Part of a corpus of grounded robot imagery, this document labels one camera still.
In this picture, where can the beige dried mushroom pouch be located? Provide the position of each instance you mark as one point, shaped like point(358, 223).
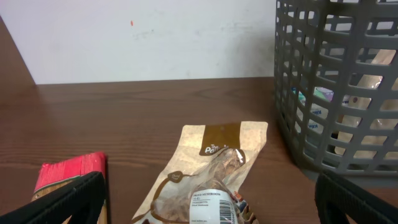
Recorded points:
point(201, 182)

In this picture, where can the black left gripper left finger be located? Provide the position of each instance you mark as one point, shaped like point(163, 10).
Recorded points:
point(80, 201)

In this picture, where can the Kleenex tissue multipack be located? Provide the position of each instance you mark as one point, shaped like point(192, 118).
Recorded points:
point(318, 110)

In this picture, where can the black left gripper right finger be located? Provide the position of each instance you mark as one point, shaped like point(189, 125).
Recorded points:
point(338, 199)

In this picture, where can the grey plastic lattice basket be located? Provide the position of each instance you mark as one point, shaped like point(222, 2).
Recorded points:
point(331, 44)

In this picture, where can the orange spaghetti package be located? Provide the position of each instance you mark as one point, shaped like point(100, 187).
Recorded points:
point(53, 176)

